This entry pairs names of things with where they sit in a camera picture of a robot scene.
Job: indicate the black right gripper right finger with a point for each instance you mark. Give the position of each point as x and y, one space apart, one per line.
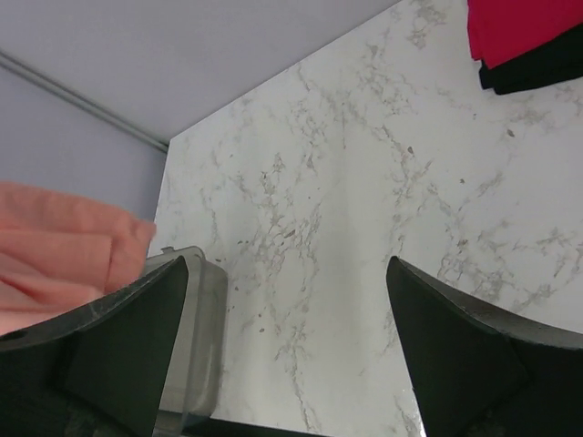
479 370

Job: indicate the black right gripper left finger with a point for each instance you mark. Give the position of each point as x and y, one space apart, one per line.
97 370

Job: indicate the salmon pink t shirt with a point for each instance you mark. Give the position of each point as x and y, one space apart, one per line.
61 251

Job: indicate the clear grey plastic bin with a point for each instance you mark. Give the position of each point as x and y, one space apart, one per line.
192 385

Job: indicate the folded black t shirt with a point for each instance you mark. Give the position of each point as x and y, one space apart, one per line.
543 66

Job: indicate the folded crimson t shirt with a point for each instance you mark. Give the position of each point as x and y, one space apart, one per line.
499 31

